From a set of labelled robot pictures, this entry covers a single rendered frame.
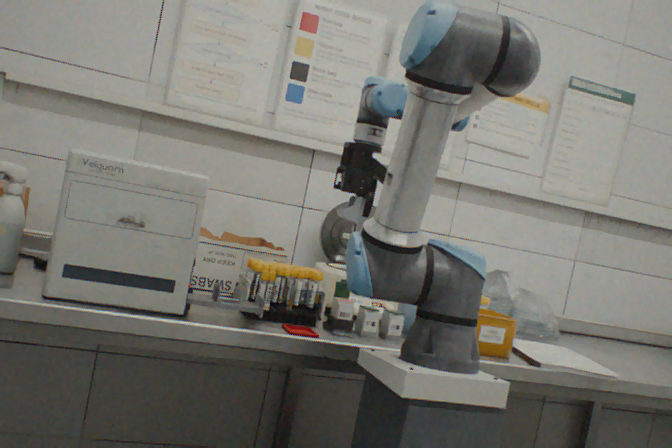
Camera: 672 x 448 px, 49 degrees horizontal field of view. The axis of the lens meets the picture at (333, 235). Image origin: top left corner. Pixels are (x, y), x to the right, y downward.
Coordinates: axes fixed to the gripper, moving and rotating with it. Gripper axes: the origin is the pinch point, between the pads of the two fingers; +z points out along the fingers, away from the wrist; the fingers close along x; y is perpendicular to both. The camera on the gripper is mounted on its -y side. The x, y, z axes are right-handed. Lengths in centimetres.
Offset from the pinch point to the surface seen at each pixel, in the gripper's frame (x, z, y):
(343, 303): 1.1, 17.2, 0.4
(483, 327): 3.4, 17.4, -35.8
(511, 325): 3.2, 15.8, -43.5
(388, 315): -0.7, 18.7, -12.1
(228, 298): 6.4, 19.2, 28.3
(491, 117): -59, -43, -59
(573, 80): -58, -62, -86
